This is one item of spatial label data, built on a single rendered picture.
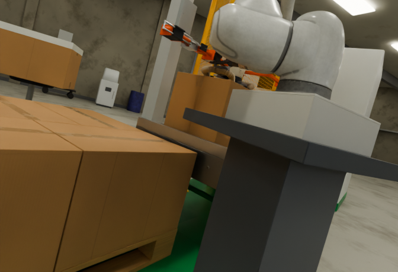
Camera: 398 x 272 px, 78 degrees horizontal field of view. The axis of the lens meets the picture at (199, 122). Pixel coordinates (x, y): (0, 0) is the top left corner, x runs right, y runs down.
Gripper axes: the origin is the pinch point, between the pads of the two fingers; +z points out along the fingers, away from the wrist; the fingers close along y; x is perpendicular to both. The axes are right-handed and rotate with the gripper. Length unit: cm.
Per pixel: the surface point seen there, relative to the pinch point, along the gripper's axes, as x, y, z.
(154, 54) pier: 564, -125, 708
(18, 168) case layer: -93, 57, -21
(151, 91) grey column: 55, 29, 104
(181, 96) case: -5.3, 27.2, 9.8
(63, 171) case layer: -82, 59, -21
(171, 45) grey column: 56, -20, 94
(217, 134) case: -5.6, 42.2, -21.8
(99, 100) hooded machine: 350, 102, 666
